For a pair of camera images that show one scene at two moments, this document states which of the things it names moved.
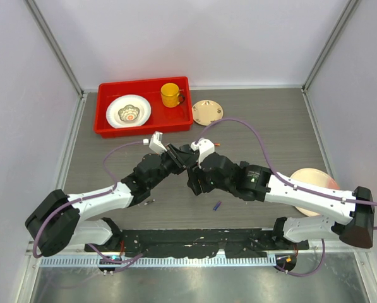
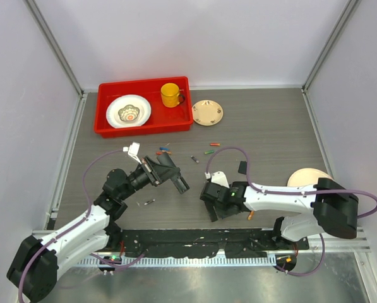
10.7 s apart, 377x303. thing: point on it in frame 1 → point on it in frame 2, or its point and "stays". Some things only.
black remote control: x=186 y=148 → x=165 y=159
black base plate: x=233 y=242 stays
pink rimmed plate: x=314 y=177 stays
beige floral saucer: x=205 y=111 stays
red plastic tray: x=143 y=106 stays
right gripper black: x=194 y=173 → x=211 y=211
